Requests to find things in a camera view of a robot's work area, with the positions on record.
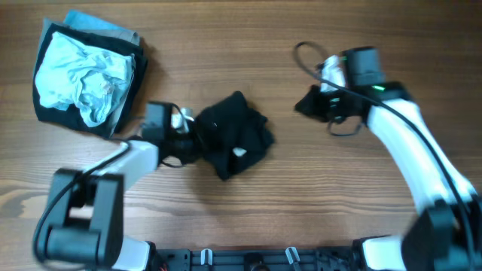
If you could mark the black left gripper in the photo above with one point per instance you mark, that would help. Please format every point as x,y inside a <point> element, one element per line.
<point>197,151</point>

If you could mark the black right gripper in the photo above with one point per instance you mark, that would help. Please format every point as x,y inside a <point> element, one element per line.
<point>315,108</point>

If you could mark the black t-shirt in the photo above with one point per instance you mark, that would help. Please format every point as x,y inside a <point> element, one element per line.
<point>232,135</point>

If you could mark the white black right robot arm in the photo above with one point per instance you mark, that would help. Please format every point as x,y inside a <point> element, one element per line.
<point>447,232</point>

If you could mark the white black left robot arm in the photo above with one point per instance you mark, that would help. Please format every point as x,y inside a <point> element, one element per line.
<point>82,226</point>

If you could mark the blue folded garment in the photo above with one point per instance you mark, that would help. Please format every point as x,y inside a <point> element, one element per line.
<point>81,20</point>

